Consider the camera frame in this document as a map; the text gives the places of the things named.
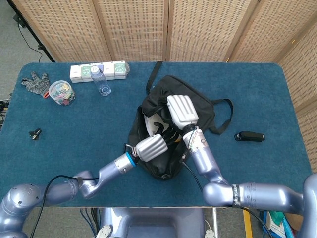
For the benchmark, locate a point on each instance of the black fabric backpack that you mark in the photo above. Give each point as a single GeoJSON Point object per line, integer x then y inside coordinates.
{"type": "Point", "coordinates": [208, 109]}

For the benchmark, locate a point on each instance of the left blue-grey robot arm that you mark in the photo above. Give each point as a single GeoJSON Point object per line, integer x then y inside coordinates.
{"type": "Point", "coordinates": [74, 186]}

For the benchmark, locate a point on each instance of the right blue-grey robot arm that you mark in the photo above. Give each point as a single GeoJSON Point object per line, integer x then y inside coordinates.
{"type": "Point", "coordinates": [247, 196]}

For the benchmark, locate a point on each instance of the black tripod stand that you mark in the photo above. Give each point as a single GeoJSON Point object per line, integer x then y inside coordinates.
{"type": "Point", "coordinates": [32, 32]}

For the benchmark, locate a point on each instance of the blue table cloth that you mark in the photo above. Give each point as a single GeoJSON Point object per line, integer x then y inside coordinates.
{"type": "Point", "coordinates": [74, 148]}

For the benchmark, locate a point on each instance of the blue-grey robot torso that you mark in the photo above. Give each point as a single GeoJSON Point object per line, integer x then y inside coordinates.
{"type": "Point", "coordinates": [153, 223]}

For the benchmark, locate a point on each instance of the white green box pack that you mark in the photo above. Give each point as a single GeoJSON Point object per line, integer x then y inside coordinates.
{"type": "Point", "coordinates": [81, 73]}

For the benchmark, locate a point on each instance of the clear plastic water bottle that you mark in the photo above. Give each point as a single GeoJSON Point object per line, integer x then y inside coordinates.
{"type": "Point", "coordinates": [100, 79]}

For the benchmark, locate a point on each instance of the clear jar of coloured clips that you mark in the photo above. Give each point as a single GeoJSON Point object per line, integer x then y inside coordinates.
{"type": "Point", "coordinates": [62, 93]}

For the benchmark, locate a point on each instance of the blue green package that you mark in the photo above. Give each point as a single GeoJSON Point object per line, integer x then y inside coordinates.
{"type": "Point", "coordinates": [277, 223]}

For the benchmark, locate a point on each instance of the black stapler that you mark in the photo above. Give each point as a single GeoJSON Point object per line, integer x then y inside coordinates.
{"type": "Point", "coordinates": [250, 136]}

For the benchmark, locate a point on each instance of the grey striped work glove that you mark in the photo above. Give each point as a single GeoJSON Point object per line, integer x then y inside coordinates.
{"type": "Point", "coordinates": [34, 83]}

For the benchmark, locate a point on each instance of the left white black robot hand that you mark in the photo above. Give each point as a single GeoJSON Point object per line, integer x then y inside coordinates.
{"type": "Point", "coordinates": [151, 147]}

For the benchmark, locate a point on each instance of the yellow white booklet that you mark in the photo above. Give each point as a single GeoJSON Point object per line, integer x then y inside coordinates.
{"type": "Point", "coordinates": [151, 122]}

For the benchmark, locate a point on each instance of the small black binder clip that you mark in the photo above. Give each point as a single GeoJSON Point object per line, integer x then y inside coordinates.
{"type": "Point", "coordinates": [35, 134]}

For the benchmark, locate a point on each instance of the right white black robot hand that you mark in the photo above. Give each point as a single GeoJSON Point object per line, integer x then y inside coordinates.
{"type": "Point", "coordinates": [182, 110]}

